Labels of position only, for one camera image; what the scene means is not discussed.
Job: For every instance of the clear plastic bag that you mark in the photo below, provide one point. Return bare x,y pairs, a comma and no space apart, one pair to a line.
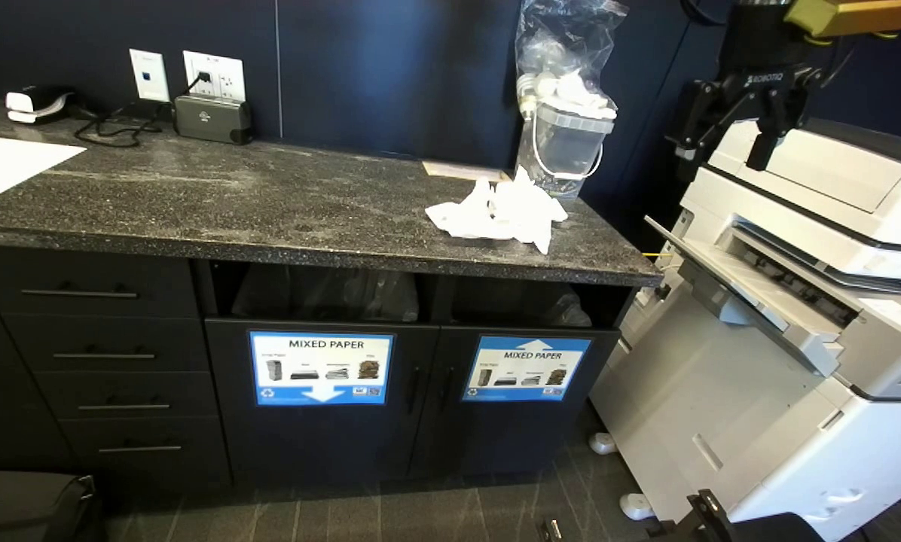
570,33

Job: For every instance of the dark cabinet door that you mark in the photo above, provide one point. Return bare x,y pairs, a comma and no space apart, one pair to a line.
518,439
318,441

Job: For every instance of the grey office printer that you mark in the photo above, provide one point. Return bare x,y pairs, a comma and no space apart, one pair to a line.
751,423

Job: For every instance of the black camera stand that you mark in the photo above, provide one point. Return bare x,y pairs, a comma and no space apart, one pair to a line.
738,105

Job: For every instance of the grey printer side tray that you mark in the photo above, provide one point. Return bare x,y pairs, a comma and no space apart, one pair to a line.
760,289

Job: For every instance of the black power adapter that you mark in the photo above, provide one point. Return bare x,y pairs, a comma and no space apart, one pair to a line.
212,119

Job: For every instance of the white printer wheel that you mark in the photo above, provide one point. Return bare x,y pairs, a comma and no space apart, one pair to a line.
602,443
636,507

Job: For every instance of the narrow white wall plate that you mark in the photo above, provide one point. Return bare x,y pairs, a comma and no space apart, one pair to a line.
149,75

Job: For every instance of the tan flat paper slip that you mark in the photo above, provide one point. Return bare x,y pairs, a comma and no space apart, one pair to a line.
449,171

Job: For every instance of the white stapler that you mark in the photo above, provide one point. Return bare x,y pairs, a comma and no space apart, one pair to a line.
32,104

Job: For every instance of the black bracket part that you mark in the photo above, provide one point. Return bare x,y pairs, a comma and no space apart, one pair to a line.
710,516

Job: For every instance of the yellow object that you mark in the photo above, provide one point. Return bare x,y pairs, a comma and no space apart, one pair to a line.
860,17

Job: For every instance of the mixed paper label down arrow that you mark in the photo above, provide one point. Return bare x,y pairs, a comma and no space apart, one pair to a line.
320,367

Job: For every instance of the clear plastic bucket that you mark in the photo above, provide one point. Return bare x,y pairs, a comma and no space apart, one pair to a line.
570,145

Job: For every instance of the mixed paper label up arrow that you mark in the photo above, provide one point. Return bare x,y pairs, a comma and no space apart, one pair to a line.
526,367

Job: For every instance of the wide white wall outlet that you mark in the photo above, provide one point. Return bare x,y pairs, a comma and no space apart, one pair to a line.
215,74

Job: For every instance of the dark grey bag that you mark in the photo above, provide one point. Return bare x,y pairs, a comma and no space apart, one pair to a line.
27,507

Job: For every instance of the black bin liner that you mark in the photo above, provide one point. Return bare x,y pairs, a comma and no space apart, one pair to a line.
331,296
518,306

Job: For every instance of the white crumpled paper piece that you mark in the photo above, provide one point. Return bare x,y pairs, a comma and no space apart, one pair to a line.
459,215
526,233
529,197

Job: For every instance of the white flat paper sheet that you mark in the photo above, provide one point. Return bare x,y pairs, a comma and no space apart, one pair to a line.
13,163

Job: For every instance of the white crumpled wad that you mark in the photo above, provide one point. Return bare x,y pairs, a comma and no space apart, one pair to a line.
570,95

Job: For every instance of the dark cabinet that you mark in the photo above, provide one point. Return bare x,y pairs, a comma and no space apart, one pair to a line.
118,322

